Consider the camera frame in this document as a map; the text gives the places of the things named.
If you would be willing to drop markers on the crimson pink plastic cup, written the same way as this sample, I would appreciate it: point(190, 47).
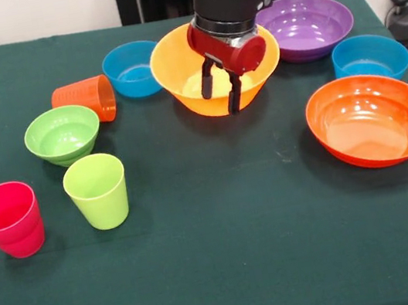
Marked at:
point(8, 224)

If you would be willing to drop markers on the purple plastic bowl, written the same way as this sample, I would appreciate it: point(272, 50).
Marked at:
point(304, 26)

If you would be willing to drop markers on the green plastic cup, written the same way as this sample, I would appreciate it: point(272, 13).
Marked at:
point(98, 201)

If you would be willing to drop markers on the dark green tablecloth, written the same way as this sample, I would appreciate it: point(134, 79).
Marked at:
point(224, 274)

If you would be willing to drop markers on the orange-red plastic cup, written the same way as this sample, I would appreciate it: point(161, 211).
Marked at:
point(77, 95)

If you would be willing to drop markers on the green plastic bowl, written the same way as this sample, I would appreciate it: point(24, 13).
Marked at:
point(62, 137)

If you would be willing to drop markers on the red-orange plastic bowl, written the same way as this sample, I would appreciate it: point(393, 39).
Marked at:
point(371, 124)

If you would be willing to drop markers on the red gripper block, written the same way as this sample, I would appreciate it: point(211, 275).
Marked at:
point(238, 53)

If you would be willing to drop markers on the orange plastic bowl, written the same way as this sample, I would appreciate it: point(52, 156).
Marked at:
point(183, 77)

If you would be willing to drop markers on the blue plastic bowl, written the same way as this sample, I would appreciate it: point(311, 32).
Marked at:
point(368, 54)
point(128, 75)

